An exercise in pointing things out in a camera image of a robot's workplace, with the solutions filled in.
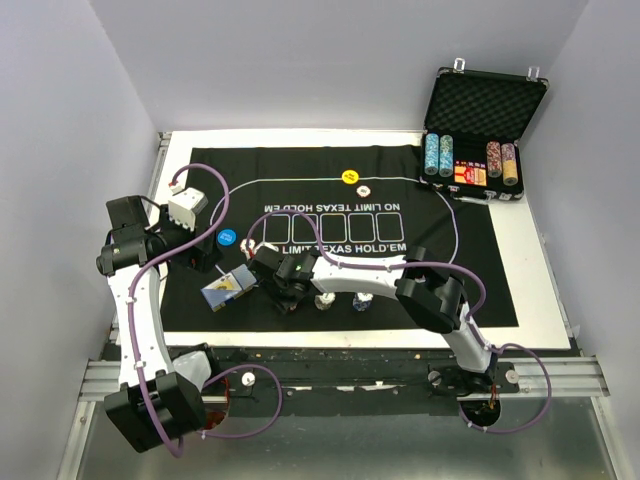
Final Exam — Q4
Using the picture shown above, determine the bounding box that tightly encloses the blue yellow card box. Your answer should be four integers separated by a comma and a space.
201, 264, 258, 311

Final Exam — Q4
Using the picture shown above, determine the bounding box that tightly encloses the red white chip top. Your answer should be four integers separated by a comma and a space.
356, 185, 371, 198

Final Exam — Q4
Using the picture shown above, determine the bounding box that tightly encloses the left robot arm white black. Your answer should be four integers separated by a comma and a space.
96, 188, 222, 453

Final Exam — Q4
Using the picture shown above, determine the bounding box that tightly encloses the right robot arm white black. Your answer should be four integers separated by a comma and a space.
247, 247, 497, 392

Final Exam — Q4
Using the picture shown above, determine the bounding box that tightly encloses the blue blind button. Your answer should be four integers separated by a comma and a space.
217, 228, 237, 247

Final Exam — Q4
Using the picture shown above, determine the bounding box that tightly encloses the grey white chip stack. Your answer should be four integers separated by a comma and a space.
314, 293, 336, 311

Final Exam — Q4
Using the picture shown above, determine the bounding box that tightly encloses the blue white chip stack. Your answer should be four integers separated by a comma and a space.
352, 292, 374, 312

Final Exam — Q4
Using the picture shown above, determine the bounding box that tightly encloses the black poker felt mat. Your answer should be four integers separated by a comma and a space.
161, 146, 523, 332

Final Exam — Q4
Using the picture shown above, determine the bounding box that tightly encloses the yellow dealer button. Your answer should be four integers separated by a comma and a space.
341, 169, 360, 185

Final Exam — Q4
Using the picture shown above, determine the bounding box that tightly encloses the light blue chip row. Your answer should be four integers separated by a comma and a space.
424, 133, 440, 175

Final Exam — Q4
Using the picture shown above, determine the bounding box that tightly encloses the red card deck in case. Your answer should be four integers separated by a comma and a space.
454, 160, 487, 187

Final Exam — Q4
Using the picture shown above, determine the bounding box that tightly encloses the teal chip row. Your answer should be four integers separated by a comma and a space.
439, 135, 454, 177

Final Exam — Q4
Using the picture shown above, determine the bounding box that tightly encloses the black aluminium chip case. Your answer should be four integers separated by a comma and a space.
419, 58, 549, 202

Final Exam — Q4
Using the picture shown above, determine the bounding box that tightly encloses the red chip row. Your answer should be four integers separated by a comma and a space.
486, 141, 502, 178

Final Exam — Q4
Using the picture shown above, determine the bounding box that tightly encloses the white table board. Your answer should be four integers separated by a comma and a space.
156, 129, 570, 352

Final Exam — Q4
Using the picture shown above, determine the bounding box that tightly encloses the purple yellow chip row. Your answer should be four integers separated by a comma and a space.
501, 143, 518, 186

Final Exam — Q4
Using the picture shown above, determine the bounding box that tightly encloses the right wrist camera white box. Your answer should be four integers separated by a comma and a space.
240, 238, 279, 259

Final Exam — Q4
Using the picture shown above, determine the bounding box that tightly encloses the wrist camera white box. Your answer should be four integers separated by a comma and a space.
167, 187, 208, 232
240, 238, 279, 259

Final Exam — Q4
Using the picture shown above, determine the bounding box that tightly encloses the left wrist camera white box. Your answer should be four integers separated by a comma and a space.
167, 187, 208, 232

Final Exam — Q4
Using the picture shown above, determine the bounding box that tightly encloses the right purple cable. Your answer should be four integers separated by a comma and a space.
247, 213, 554, 435

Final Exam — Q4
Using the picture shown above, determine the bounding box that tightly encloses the purple cable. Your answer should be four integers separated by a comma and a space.
127, 163, 284, 459
247, 213, 554, 435

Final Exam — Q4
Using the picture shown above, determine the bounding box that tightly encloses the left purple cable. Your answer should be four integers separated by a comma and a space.
127, 163, 284, 459

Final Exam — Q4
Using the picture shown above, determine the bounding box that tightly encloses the aluminium mounting rail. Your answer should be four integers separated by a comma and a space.
78, 357, 610, 402

